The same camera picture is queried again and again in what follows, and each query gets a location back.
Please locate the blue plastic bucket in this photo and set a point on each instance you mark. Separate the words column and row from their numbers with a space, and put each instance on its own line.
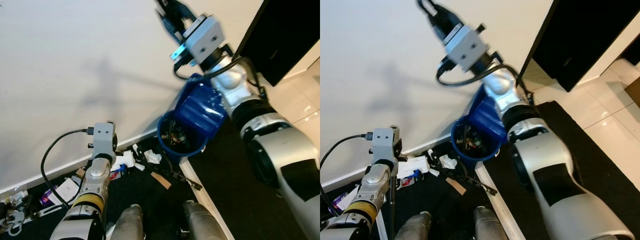
column 195, row 112
column 482, row 120

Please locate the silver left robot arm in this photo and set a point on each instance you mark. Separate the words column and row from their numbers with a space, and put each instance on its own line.
column 95, row 177
column 372, row 182

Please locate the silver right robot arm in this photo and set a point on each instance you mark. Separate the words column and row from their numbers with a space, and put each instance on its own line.
column 280, row 150
column 560, row 165

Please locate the black floor mat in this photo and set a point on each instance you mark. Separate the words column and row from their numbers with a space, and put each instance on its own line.
column 600, row 165
column 452, row 220
column 235, row 200
column 162, row 215

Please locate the crumpled white paper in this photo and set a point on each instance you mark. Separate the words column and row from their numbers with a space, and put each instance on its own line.
column 124, row 160
column 448, row 161
column 152, row 156
column 415, row 165

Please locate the brown cardboard piece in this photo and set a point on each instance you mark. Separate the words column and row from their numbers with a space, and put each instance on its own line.
column 456, row 186
column 161, row 181

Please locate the thin dark pole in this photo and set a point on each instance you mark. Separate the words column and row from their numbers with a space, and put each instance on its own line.
column 393, row 210

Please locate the white card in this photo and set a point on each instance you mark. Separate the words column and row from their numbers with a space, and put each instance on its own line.
column 65, row 190
column 350, row 197

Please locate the grey right robot leg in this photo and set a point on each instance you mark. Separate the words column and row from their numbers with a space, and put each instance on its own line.
column 200, row 222
column 490, row 225

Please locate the grey robot leg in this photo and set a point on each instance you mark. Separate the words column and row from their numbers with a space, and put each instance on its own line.
column 127, row 225
column 490, row 225
column 415, row 227
column 200, row 222

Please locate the grey left robot leg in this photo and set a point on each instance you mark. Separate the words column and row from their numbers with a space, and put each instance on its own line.
column 127, row 225
column 415, row 227

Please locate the grey metal tool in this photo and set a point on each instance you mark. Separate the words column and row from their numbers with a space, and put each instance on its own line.
column 14, row 220

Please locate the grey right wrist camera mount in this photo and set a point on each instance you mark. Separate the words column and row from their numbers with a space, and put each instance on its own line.
column 465, row 47
column 205, row 37

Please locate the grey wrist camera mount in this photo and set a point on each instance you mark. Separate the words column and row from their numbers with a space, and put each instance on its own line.
column 465, row 47
column 103, row 135
column 205, row 37
column 384, row 140

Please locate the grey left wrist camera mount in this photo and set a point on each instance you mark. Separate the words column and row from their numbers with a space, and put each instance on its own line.
column 384, row 140
column 103, row 135

